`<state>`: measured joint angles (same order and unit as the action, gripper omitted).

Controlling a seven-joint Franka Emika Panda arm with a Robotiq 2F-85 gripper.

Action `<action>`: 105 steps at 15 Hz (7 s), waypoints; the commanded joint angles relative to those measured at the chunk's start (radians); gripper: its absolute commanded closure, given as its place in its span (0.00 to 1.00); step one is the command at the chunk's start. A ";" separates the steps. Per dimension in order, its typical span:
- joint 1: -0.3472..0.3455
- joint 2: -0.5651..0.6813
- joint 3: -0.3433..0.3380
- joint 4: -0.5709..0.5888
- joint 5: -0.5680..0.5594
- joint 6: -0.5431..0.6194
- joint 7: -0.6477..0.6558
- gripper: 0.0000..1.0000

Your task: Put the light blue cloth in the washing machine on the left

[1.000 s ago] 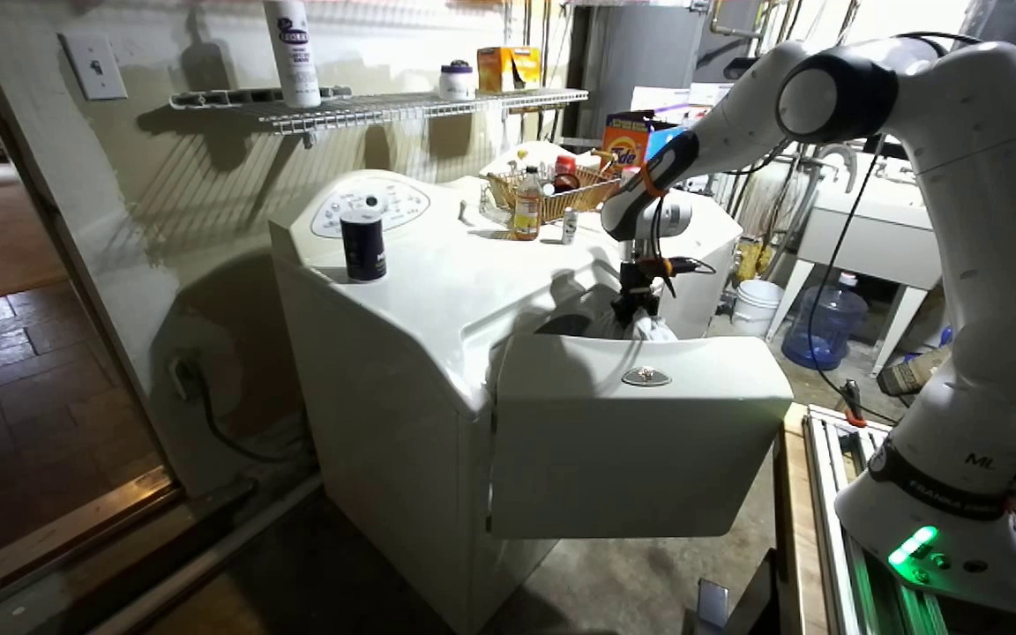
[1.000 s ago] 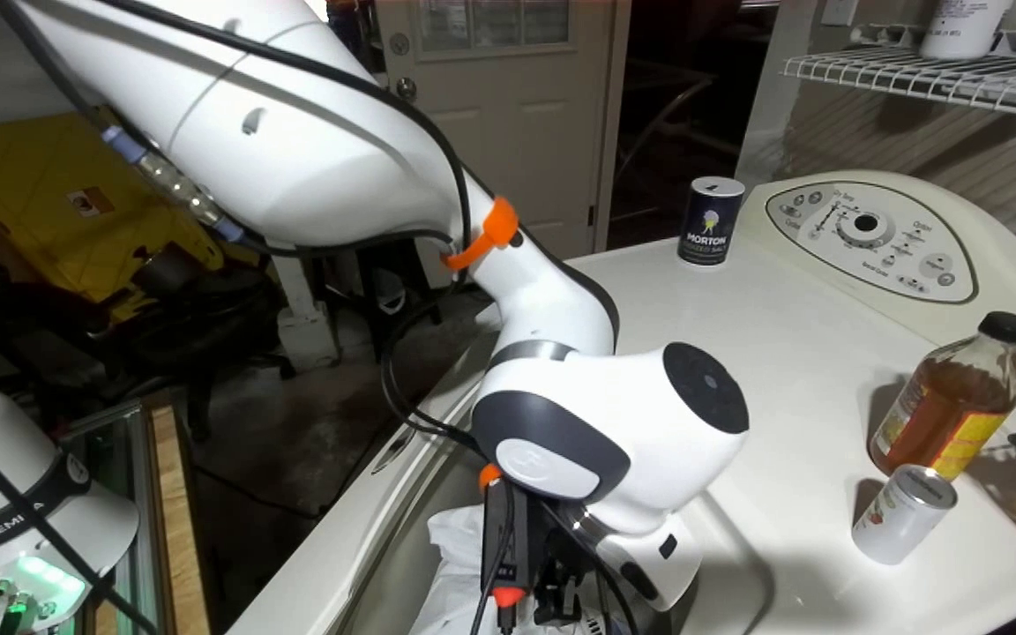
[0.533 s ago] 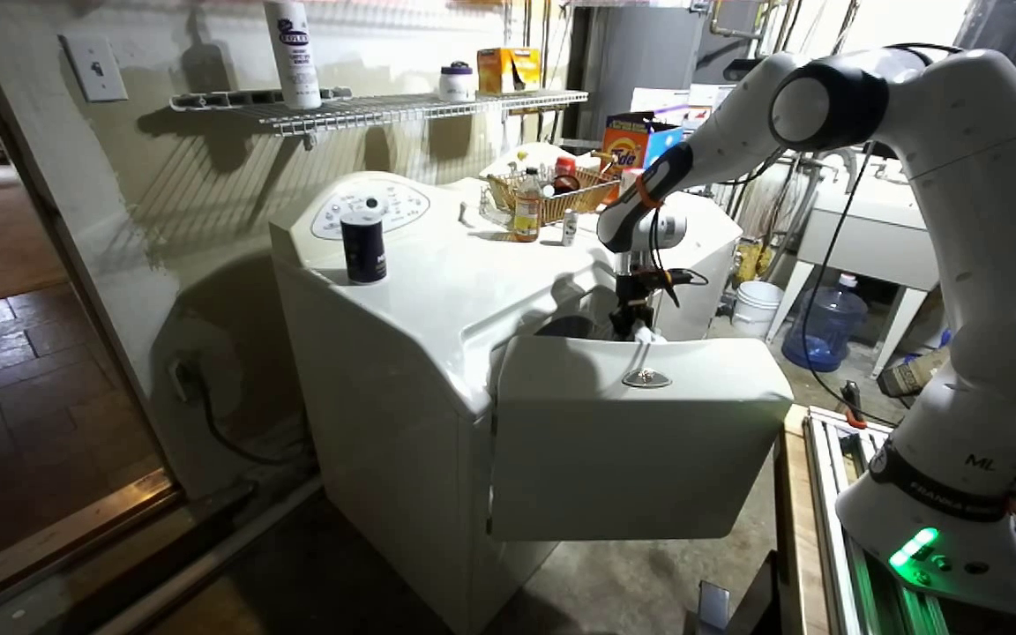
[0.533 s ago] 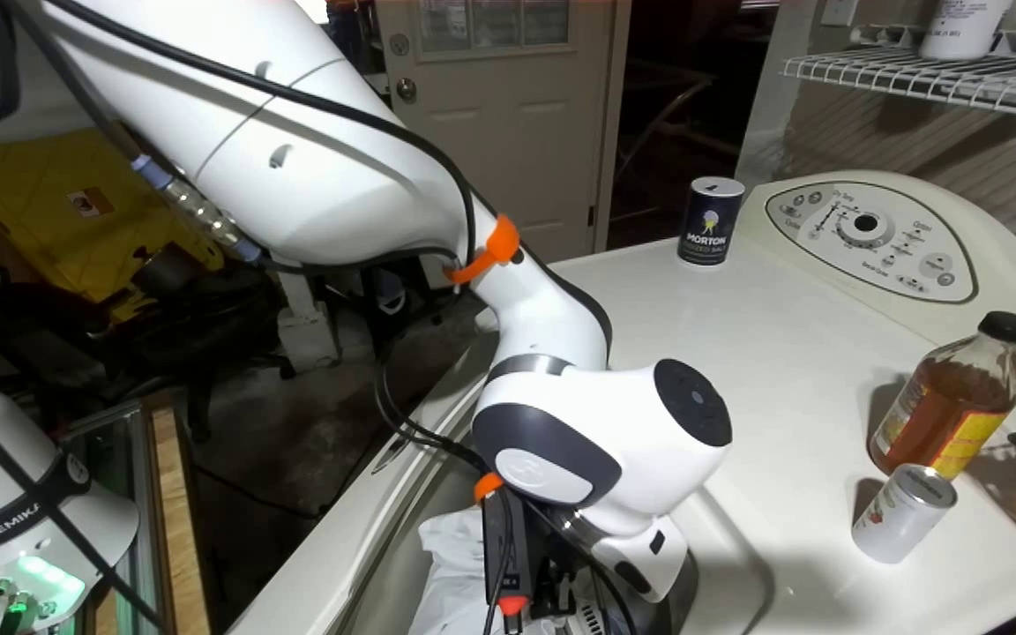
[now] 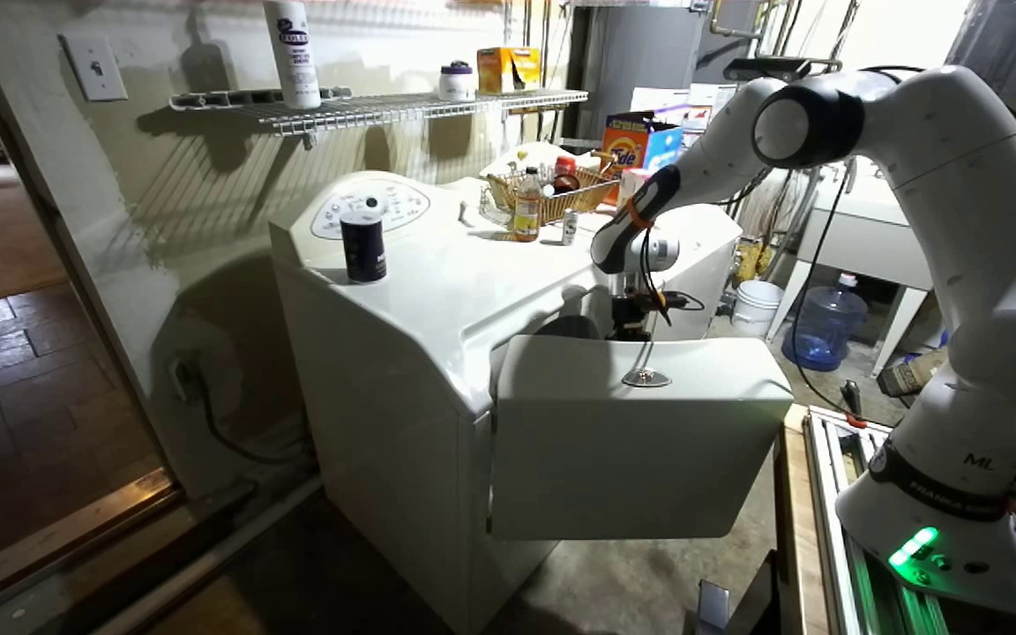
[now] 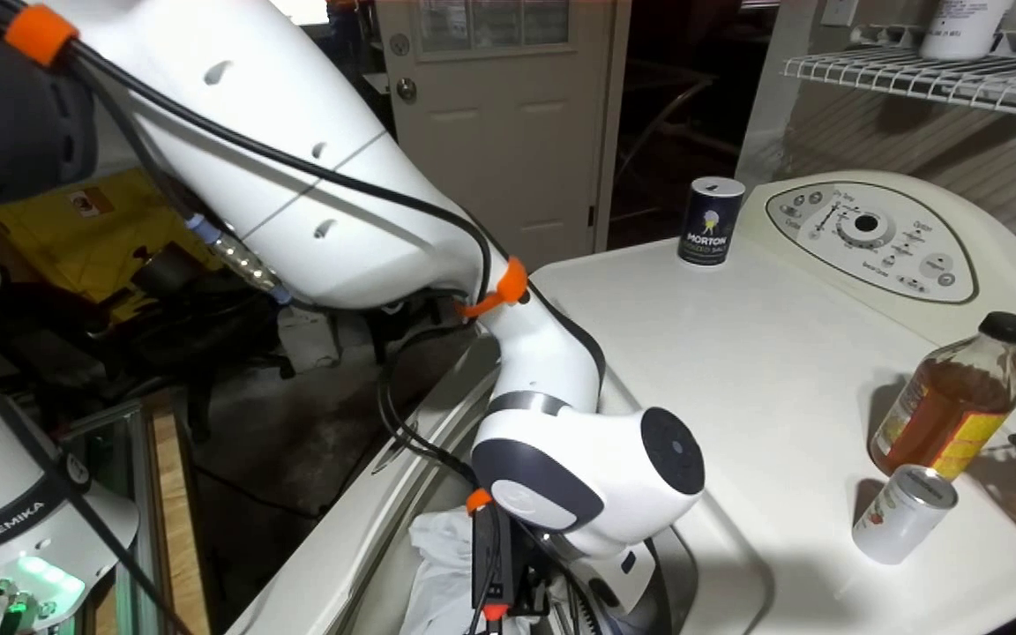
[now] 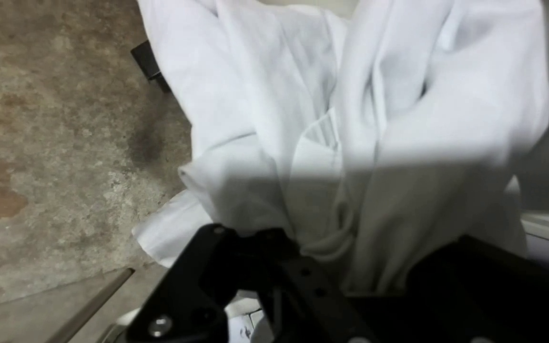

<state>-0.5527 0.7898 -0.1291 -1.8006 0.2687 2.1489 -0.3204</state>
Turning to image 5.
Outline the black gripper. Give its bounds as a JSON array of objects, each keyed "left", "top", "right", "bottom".
[{"left": 610, "top": 280, "right": 684, "bottom": 342}]

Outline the white plastic bucket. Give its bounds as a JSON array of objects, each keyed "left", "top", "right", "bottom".
[{"left": 730, "top": 280, "right": 784, "bottom": 342}]

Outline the pink white carton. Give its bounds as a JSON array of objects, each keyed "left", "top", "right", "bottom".
[{"left": 613, "top": 167, "right": 656, "bottom": 213}]

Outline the brown wicker basket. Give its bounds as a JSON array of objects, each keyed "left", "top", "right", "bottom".
[{"left": 480, "top": 161, "right": 623, "bottom": 228}]

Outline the amber liquid bottle black cap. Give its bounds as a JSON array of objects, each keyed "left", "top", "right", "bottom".
[{"left": 508, "top": 167, "right": 542, "bottom": 248}]

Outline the red capped bottle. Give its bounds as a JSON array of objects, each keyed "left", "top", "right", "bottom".
[{"left": 550, "top": 151, "right": 587, "bottom": 198}]

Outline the orange detergent box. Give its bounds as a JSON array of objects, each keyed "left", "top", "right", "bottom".
[{"left": 597, "top": 114, "right": 693, "bottom": 179}]

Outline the blue water jug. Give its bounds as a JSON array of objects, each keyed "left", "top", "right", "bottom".
[{"left": 778, "top": 275, "right": 872, "bottom": 373}]

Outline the white side table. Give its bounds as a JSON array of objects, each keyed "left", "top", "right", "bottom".
[{"left": 741, "top": 161, "right": 934, "bottom": 358}]

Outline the grey metal cabinet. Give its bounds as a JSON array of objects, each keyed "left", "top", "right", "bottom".
[{"left": 581, "top": 0, "right": 727, "bottom": 119}]

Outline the wooden platform board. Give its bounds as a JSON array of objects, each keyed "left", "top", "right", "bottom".
[{"left": 771, "top": 402, "right": 842, "bottom": 635}]

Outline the yellow cardboard box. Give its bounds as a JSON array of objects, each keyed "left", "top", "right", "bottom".
[{"left": 473, "top": 47, "right": 546, "bottom": 100}]

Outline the dark blue round canister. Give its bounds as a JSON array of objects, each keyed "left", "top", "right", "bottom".
[{"left": 339, "top": 195, "right": 393, "bottom": 287}]

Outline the white jar dark lid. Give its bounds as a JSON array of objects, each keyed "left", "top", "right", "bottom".
[{"left": 433, "top": 61, "right": 482, "bottom": 102}]

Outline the tall white bottle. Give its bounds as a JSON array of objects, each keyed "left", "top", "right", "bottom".
[{"left": 263, "top": 0, "right": 326, "bottom": 114}]

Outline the aluminium rail frame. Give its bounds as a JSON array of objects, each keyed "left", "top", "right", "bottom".
[{"left": 803, "top": 405, "right": 1016, "bottom": 635}]

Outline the black camera tripod arm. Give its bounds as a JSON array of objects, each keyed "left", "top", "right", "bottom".
[{"left": 724, "top": 53, "right": 856, "bottom": 87}]

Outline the white wire wall shelf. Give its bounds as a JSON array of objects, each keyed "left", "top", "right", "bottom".
[{"left": 166, "top": 84, "right": 594, "bottom": 134}]

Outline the black wall power cord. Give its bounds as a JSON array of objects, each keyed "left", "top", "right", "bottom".
[{"left": 169, "top": 352, "right": 308, "bottom": 468}]

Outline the white wall switch plate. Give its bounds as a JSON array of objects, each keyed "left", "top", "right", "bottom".
[{"left": 61, "top": 33, "right": 130, "bottom": 106}]

